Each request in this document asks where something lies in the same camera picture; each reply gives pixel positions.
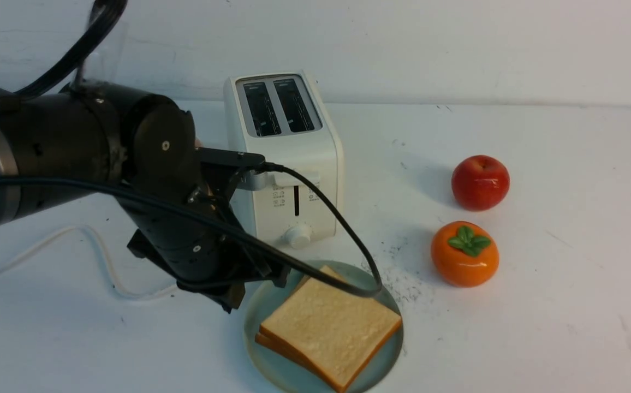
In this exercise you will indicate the pale green plate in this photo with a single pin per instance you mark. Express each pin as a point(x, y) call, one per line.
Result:
point(288, 376)

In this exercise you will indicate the red apple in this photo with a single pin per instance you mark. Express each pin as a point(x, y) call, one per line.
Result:
point(480, 183)

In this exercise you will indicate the white toaster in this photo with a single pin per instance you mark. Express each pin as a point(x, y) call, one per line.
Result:
point(282, 117)

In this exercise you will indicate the orange persimmon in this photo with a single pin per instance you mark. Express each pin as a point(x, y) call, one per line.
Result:
point(464, 254)

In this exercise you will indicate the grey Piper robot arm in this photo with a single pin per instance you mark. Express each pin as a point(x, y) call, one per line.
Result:
point(143, 142)

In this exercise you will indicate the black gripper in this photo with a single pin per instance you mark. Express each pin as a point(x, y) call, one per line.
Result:
point(200, 260)

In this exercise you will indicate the toast slice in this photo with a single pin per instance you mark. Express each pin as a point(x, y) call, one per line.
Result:
point(277, 344)
point(339, 333)

